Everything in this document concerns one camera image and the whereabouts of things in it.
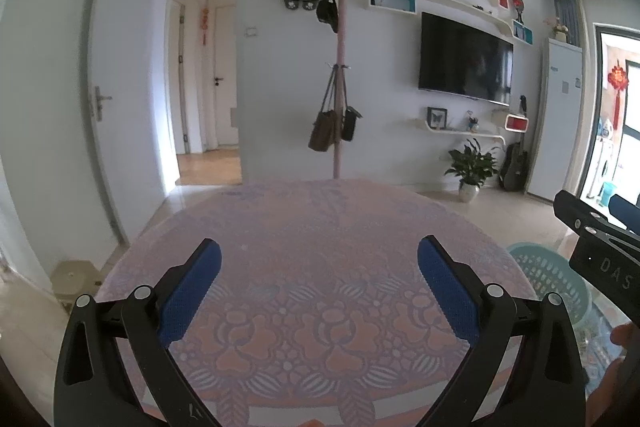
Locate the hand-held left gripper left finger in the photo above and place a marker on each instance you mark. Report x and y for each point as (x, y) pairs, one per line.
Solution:
(192, 292)

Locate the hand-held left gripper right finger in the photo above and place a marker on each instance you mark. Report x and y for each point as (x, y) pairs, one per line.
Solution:
(447, 292)

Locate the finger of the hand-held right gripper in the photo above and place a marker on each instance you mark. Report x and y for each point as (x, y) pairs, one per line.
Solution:
(627, 213)
(575, 214)

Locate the teal plastic basket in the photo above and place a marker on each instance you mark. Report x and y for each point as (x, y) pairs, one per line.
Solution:
(550, 277)

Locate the black shoulder bag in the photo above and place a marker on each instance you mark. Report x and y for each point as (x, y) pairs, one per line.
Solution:
(349, 124)

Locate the person's right forearm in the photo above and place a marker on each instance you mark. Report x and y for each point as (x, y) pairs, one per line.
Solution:
(602, 392)

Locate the person's right hand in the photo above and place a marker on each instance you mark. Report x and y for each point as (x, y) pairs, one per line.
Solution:
(626, 336)

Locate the blue bucket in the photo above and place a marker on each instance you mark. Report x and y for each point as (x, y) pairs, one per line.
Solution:
(607, 194)

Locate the white washing machine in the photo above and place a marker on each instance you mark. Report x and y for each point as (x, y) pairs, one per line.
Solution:
(602, 162)

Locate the glass coffee table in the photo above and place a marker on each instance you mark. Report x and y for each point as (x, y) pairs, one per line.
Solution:
(597, 332)

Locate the black guitar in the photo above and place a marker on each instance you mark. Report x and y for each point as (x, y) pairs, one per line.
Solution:
(515, 164)

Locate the white refrigerator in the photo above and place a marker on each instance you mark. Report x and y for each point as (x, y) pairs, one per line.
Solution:
(555, 132)

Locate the red and white shelf box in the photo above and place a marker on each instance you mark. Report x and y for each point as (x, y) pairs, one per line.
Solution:
(516, 123)

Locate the potted green plant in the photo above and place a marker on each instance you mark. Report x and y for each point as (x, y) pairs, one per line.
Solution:
(470, 164)

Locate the beige plastic stool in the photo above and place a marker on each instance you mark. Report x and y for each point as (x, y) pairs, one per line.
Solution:
(75, 279)

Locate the red knot window ornament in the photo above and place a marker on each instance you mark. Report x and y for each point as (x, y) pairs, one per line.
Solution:
(618, 79)

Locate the floral patterned tablecloth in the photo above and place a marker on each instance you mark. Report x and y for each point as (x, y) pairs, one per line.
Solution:
(320, 247)

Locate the small shelf figurine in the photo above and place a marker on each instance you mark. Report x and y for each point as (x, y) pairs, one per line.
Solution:
(472, 123)

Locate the toy on refrigerator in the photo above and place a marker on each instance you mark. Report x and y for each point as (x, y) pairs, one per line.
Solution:
(561, 32)

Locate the brown tote bag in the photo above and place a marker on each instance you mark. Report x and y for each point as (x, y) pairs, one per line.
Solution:
(322, 132)

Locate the grey curtain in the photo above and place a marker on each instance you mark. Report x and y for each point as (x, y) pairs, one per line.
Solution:
(570, 7)

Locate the red hand fan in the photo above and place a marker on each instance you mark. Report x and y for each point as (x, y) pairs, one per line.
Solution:
(517, 1)

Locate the pink coat rack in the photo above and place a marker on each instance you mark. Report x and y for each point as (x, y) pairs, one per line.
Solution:
(341, 57)

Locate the red hanging hallway ornament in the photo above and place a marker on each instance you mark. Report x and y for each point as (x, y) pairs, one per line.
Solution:
(204, 19)

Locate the black cap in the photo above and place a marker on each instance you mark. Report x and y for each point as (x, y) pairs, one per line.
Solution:
(327, 12)

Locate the low curved white wall shelf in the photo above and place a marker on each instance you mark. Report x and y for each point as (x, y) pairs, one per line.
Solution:
(465, 133)

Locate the butterfly picture frame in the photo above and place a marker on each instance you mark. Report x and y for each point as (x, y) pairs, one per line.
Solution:
(436, 118)

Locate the small blue-framed wall box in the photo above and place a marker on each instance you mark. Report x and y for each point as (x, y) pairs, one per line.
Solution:
(522, 33)

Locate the wall-mounted television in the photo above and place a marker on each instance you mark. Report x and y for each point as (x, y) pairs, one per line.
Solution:
(465, 57)

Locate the long curved white wall shelf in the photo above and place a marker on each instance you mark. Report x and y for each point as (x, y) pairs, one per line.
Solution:
(502, 24)

